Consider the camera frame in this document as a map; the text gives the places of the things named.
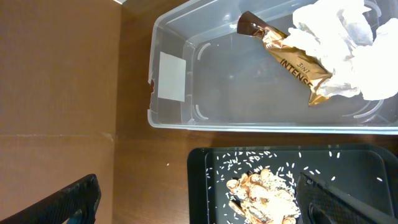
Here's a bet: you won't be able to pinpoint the white tissue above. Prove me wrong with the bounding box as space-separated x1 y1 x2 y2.
282 0 397 101

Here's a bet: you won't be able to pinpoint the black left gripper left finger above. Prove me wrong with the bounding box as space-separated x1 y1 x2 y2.
1 174 101 224

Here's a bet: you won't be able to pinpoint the black rectangular tray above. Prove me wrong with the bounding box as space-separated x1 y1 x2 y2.
187 144 397 223

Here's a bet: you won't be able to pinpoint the food scraps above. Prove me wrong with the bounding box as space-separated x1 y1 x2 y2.
226 168 303 223

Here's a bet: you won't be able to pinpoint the clear plastic waste bin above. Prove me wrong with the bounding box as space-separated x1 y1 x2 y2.
147 0 397 134

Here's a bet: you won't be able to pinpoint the brown cardboard panel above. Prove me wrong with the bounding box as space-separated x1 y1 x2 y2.
1 0 121 223

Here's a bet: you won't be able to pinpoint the gold coffee sachet wrapper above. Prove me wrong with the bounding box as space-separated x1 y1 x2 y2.
237 11 331 106

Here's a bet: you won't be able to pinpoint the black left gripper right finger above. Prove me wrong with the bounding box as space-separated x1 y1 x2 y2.
296 172 397 224

